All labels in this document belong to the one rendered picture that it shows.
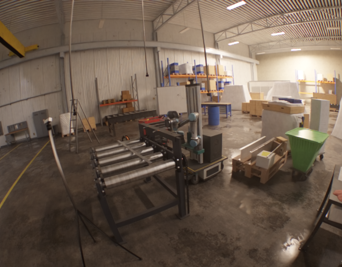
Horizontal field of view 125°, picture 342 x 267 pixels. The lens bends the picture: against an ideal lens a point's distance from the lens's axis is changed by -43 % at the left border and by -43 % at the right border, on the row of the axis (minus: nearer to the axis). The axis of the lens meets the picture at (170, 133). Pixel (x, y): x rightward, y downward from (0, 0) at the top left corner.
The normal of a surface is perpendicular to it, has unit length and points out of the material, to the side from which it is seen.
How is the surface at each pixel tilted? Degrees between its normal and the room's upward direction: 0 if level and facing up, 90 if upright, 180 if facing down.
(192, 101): 90
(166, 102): 90
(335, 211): 90
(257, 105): 90
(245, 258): 0
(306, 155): 101
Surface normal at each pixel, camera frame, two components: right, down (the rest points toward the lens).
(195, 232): -0.08, -0.96
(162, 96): 0.11, 0.25
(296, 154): -0.89, 0.35
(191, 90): -0.85, 0.20
